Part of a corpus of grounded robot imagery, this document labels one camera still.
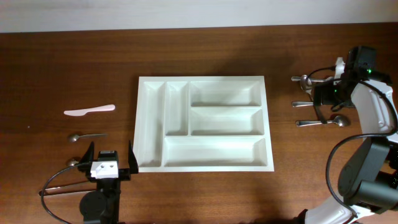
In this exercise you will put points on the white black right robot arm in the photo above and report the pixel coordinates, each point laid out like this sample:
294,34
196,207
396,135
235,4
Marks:
363,188

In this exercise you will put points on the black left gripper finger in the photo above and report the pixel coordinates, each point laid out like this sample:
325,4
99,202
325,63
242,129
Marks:
89,154
132,161

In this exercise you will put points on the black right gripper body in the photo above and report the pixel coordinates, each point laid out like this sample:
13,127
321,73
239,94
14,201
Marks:
331,94

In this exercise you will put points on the small metal teaspoon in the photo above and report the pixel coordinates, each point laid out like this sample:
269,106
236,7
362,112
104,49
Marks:
73,161
75,137

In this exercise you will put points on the large metal spoon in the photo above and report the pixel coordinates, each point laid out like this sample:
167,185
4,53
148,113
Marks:
305,84
340,120

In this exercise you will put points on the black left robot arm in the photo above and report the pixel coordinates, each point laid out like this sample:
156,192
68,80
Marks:
102,204

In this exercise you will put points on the pink plastic knife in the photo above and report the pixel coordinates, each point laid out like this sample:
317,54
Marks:
82,112

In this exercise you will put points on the metal fork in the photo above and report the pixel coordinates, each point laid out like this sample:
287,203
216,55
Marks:
301,103
312,80

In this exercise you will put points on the white plastic cutlery tray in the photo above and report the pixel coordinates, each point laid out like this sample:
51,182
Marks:
202,124

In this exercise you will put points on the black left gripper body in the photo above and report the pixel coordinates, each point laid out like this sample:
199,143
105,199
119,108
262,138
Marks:
124,175

